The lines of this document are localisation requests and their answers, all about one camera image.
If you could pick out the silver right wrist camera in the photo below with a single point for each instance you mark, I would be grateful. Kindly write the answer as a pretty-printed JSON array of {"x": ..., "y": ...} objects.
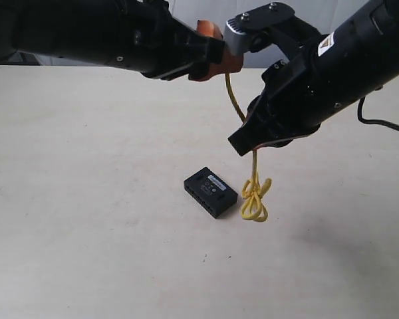
[{"x": 255, "y": 30}]

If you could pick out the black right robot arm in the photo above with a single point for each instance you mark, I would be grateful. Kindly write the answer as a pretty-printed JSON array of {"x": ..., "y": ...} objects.
[{"x": 387, "y": 50}]

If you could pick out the grey backdrop curtain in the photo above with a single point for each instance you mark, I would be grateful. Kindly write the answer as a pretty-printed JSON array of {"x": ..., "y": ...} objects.
[{"x": 139, "y": 35}]

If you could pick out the black network switch box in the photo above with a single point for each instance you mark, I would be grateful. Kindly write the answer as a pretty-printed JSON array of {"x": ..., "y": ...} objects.
[{"x": 211, "y": 192}]

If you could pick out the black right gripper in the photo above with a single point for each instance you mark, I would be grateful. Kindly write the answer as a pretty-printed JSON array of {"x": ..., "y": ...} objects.
[{"x": 324, "y": 74}]

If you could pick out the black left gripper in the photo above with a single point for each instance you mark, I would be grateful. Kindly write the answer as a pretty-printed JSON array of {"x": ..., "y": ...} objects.
[{"x": 159, "y": 46}]

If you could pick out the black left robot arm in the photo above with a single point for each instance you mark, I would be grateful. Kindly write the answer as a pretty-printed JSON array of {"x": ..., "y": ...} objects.
[{"x": 85, "y": 31}]

